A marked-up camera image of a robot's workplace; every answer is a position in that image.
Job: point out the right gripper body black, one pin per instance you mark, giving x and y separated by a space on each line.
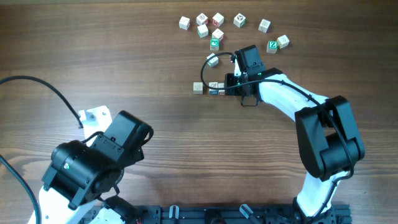
229 79

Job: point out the wooden block blue side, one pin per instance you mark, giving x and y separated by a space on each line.
213 88

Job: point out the plain wooden block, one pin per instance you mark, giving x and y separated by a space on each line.
198 88

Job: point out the wooden block bee picture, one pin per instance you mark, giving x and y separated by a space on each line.
184 23

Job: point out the wooden block red side picture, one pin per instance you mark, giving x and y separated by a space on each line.
221 90

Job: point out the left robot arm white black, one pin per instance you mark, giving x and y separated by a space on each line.
81 170

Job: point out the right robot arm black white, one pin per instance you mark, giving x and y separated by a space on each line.
328 137

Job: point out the wooden block green Z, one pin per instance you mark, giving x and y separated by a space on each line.
272 47

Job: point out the wooden block green V side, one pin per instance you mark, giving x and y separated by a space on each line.
212 60

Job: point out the wooden block green top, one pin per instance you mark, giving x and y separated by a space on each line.
214 45

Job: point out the wooden block red drawing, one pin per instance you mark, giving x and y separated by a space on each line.
218 34

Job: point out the wooden block plain pattern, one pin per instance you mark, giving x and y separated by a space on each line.
264 25

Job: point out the wooden block yellow side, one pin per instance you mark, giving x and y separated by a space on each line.
283 41

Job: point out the wooden block green side picture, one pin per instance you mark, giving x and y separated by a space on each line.
239 20

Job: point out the wooden block red letter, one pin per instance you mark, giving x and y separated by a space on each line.
217 19

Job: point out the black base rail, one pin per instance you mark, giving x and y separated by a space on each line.
340 214

